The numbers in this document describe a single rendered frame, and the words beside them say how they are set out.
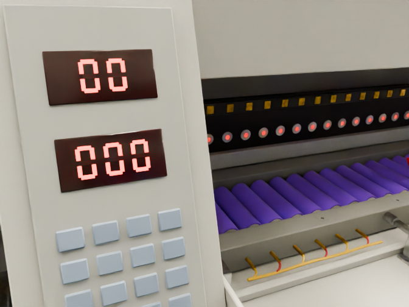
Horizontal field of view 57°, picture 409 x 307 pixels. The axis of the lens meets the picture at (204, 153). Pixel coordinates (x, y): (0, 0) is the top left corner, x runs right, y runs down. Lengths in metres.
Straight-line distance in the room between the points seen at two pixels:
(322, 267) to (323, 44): 0.15
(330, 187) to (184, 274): 0.22
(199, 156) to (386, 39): 0.15
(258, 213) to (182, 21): 0.18
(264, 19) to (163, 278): 0.14
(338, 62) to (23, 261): 0.20
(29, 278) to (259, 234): 0.16
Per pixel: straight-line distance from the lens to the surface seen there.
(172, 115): 0.17
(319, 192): 0.36
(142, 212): 0.17
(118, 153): 0.17
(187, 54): 0.19
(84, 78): 0.17
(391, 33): 0.28
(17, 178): 0.17
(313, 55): 0.24
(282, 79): 0.45
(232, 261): 0.27
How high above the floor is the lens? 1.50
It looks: 3 degrees down
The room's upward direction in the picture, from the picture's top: 7 degrees counter-clockwise
